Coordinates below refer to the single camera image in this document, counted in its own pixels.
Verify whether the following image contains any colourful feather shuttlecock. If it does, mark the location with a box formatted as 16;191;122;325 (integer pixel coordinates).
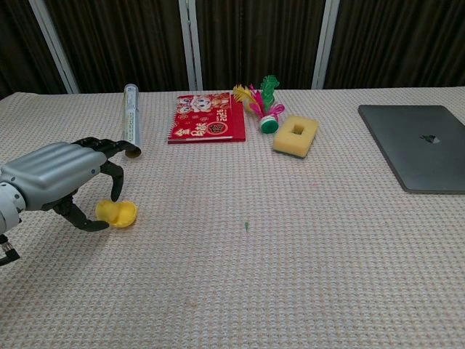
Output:
232;75;286;135

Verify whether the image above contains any yellow soft object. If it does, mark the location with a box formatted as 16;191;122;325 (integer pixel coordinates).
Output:
94;198;119;223

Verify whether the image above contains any yellow cup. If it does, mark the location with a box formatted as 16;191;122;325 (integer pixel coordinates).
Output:
108;199;139;230

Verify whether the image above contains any silver foil roll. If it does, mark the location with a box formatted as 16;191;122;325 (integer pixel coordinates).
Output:
122;84;143;160

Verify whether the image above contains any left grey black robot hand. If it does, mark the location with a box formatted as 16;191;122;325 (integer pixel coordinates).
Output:
0;137;142;231

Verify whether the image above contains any red spiral calendar notebook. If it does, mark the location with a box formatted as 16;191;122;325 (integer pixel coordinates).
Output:
167;92;247;145

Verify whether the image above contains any yellow sponge with hole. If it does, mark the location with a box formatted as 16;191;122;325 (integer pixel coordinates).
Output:
272;114;320;161

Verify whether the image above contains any white metal frame post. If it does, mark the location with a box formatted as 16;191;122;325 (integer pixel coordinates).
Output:
28;0;80;95
177;0;203;92
311;0;341;90

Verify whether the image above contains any grey closed laptop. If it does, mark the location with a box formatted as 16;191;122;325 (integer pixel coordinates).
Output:
357;104;465;196

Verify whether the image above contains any beige woven tablecloth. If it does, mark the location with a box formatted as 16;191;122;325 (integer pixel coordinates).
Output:
0;86;465;349

